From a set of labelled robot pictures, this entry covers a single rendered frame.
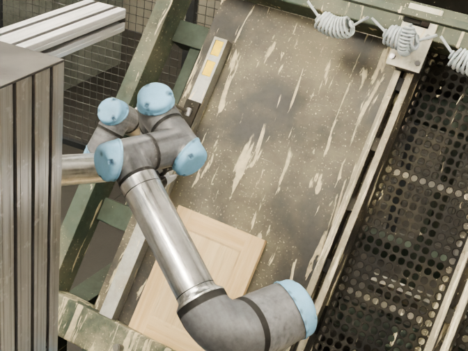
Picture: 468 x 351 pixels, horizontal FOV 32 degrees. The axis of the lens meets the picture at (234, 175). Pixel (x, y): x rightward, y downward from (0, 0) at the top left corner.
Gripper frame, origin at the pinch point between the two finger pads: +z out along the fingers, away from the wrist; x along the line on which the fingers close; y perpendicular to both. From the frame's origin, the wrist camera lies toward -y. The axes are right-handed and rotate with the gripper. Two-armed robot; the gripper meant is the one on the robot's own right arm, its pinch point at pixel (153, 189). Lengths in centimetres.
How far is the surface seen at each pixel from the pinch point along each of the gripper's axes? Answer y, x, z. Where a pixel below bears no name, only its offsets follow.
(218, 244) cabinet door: 21, 1, 55
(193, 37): 57, 61, 40
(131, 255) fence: 0, 17, 64
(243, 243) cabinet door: 27, -5, 51
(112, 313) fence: -14, 8, 72
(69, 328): -26, 14, 78
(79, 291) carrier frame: -15, 31, 96
